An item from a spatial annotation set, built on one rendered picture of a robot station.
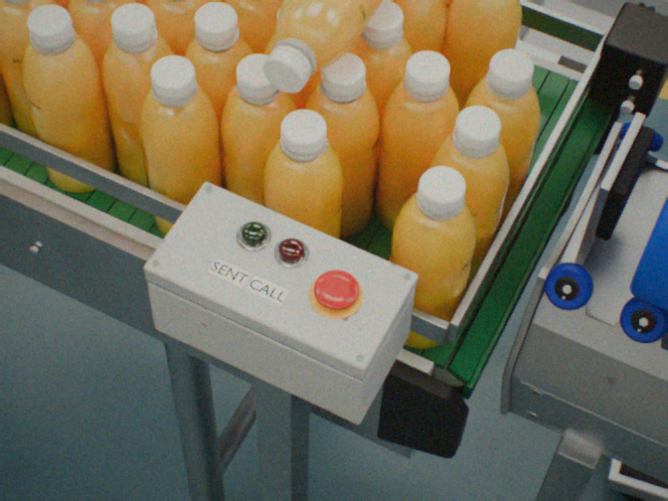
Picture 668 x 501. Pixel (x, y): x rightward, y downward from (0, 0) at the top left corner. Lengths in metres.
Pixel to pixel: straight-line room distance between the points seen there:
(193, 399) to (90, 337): 0.77
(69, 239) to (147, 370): 0.92
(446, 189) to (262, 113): 0.19
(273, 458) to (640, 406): 0.37
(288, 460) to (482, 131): 0.40
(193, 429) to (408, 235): 0.60
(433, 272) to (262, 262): 0.16
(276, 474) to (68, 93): 0.44
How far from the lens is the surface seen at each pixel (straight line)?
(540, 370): 1.26
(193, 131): 1.13
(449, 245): 1.06
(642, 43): 1.34
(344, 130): 1.13
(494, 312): 1.24
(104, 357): 2.24
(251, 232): 1.01
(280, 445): 1.25
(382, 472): 2.13
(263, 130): 1.13
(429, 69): 1.12
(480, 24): 1.24
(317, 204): 1.10
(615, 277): 1.25
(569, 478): 1.52
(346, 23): 1.08
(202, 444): 1.63
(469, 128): 1.08
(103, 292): 1.38
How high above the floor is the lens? 1.94
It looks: 56 degrees down
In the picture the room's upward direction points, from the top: 3 degrees clockwise
